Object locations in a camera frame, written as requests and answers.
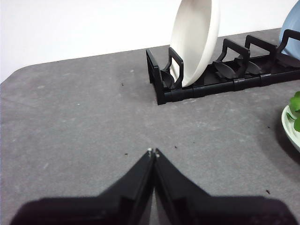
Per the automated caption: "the orange carrot with green leaves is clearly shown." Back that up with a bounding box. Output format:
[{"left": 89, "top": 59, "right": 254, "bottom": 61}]
[{"left": 289, "top": 91, "right": 300, "bottom": 133}]

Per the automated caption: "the white plate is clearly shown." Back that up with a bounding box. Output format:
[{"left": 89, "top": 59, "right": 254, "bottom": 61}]
[{"left": 170, "top": 0, "right": 221, "bottom": 87}]

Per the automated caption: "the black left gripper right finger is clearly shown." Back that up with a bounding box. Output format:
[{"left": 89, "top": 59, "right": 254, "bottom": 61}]
[{"left": 154, "top": 147, "right": 300, "bottom": 225}]

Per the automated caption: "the blue plate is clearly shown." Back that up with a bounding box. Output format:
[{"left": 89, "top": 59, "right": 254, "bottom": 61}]
[{"left": 280, "top": 0, "right": 300, "bottom": 56}]

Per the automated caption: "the green plate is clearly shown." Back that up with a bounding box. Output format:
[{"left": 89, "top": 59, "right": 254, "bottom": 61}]
[{"left": 281, "top": 105, "right": 300, "bottom": 153}]

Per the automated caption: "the black plate rack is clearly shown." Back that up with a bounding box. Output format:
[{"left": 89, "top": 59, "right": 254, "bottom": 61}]
[{"left": 145, "top": 29, "right": 300, "bottom": 105}]

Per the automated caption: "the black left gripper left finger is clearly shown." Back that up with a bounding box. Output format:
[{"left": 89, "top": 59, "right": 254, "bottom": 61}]
[{"left": 9, "top": 147, "right": 156, "bottom": 225}]

